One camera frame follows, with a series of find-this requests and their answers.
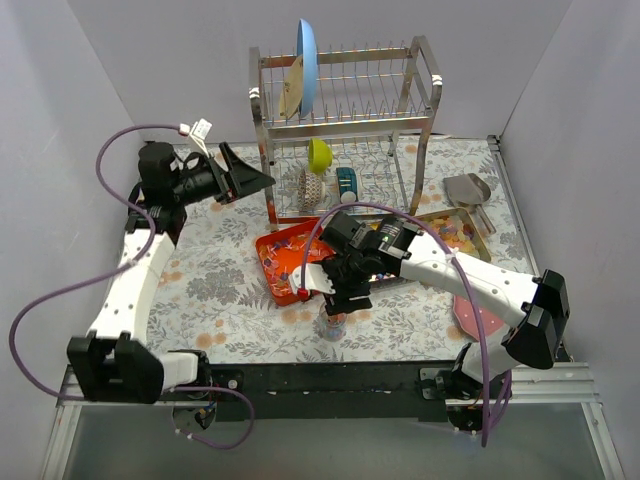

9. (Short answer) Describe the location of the teal white mug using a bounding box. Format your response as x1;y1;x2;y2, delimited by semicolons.
336;167;358;204

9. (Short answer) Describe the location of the light blue plate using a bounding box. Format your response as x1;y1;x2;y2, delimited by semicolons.
296;19;318;118

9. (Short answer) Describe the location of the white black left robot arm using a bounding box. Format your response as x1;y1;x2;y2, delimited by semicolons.
67;142;275;404

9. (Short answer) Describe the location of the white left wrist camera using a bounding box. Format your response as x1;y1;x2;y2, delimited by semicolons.
179;118;212;158

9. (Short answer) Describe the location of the patterned ceramic bowl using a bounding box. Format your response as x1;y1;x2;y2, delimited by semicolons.
297;170;325;211

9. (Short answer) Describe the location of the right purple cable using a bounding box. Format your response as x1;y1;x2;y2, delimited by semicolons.
299;201;513;447

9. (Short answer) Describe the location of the star candy tin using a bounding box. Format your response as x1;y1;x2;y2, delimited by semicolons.
367;273;411;288

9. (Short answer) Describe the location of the pink polka dot plate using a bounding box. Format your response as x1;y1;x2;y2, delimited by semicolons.
452;296;505;341

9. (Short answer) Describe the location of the metal scoop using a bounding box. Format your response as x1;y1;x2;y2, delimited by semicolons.
443;173;496;235

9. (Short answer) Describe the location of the clear glass jar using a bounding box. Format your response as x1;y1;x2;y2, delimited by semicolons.
318;304;347;342

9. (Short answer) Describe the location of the yellow-green bowl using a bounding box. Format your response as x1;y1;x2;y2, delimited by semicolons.
308;138;333;175

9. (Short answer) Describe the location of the aluminium frame rail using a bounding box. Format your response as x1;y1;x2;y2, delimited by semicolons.
42;362;623;479

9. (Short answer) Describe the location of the gold tin of candies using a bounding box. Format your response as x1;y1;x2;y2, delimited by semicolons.
417;208;491;263

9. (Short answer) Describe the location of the purple cable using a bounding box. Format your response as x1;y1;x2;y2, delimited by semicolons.
299;201;513;447
8;123;256;450

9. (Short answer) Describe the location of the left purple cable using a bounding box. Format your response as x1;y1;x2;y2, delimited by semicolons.
8;123;256;450

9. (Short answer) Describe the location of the orange lollipop candy tin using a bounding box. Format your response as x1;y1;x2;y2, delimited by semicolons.
255;220;315;306

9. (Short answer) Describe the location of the steel two-tier dish rack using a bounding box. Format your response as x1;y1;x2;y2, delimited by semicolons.
249;35;443;230

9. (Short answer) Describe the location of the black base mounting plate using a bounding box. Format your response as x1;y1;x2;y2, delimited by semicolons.
154;360;513;422

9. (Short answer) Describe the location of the beige plate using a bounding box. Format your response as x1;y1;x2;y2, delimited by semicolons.
279;55;304;120

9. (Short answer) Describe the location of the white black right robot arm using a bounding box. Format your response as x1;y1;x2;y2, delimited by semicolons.
319;212;570;398

